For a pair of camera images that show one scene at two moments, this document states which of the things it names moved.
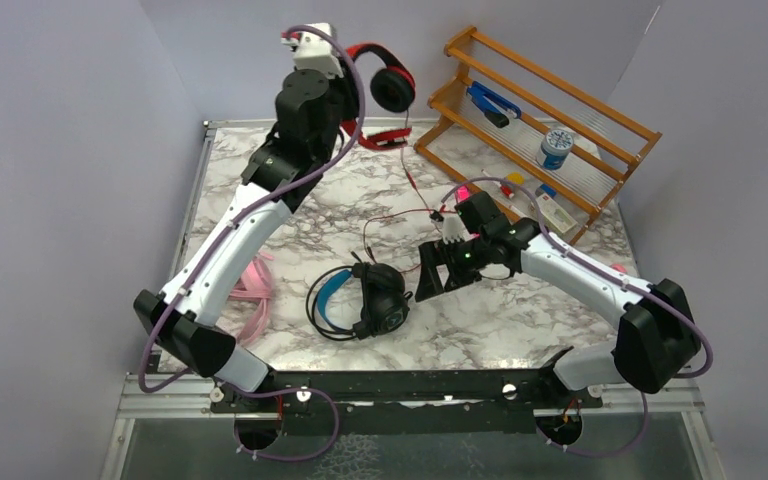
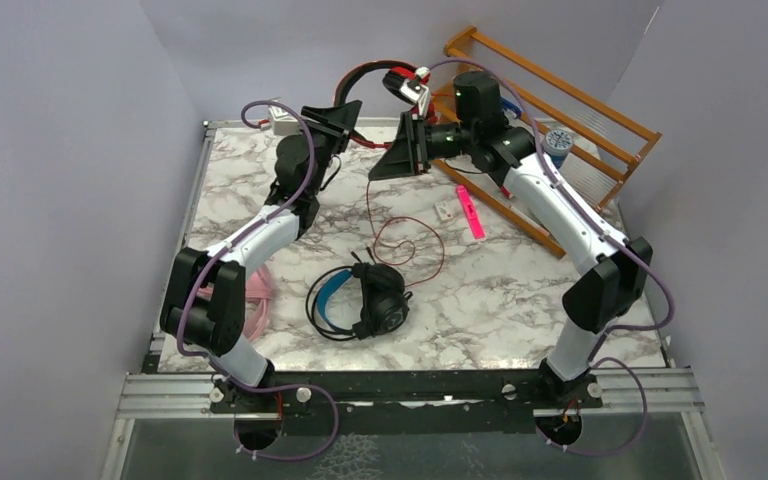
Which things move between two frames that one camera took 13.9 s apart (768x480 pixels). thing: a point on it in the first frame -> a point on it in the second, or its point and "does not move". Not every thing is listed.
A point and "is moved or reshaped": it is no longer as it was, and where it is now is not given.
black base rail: (404, 402) does not move
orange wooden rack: (517, 132) does not move
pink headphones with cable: (256, 285) does not move
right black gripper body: (466, 258) -> (436, 141)
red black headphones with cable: (392, 90) is moved or reshaped
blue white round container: (555, 147) does not move
